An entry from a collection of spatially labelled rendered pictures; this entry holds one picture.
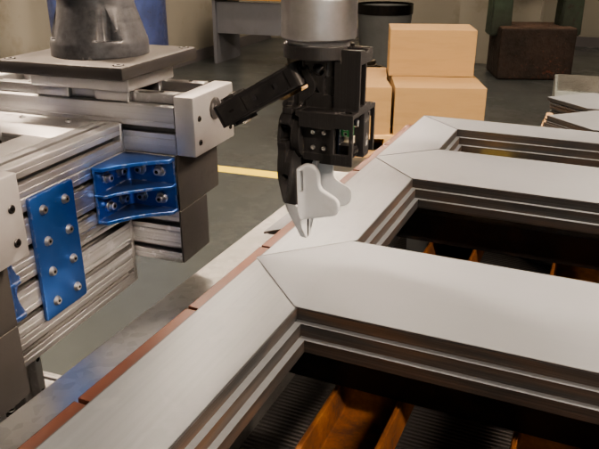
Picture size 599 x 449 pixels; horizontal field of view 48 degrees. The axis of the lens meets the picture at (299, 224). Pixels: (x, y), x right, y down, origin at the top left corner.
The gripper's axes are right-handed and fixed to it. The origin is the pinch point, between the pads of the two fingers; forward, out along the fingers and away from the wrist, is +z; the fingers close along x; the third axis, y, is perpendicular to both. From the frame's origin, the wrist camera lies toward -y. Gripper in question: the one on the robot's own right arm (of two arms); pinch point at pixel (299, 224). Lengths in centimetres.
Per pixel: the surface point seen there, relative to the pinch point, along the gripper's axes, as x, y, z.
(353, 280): -1.1, 7.0, 5.0
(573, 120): 89, 24, 6
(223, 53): 593, -355, 82
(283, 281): -4.4, 0.0, 5.0
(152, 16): 252, -199, 7
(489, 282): 4.3, 20.8, 5.0
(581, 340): -4.0, 30.5, 5.0
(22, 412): -17.1, -28.6, 22.8
